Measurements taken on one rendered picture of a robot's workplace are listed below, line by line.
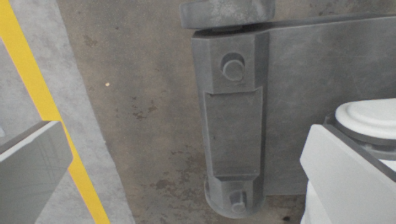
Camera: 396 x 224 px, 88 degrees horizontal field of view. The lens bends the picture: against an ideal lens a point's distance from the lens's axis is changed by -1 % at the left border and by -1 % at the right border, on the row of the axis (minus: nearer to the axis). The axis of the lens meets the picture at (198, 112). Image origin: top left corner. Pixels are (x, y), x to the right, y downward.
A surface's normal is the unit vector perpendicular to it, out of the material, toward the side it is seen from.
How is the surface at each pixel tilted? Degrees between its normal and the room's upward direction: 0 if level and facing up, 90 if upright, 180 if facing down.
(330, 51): 0
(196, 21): 37
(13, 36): 0
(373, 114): 90
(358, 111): 90
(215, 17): 12
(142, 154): 0
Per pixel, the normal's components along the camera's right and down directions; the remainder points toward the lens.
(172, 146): -0.07, 0.47
